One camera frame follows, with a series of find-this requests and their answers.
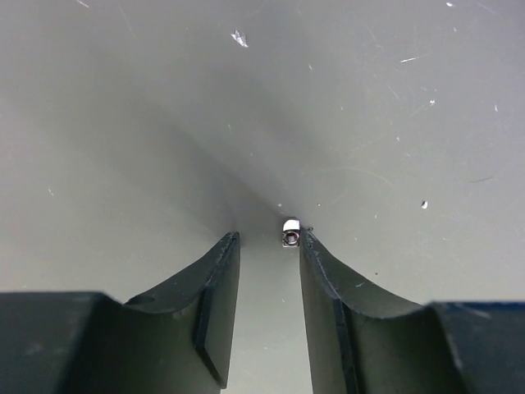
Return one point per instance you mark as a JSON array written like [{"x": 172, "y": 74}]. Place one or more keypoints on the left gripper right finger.
[{"x": 364, "y": 339}]

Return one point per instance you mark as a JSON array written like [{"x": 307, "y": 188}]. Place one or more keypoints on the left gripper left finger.
[{"x": 173, "y": 338}]

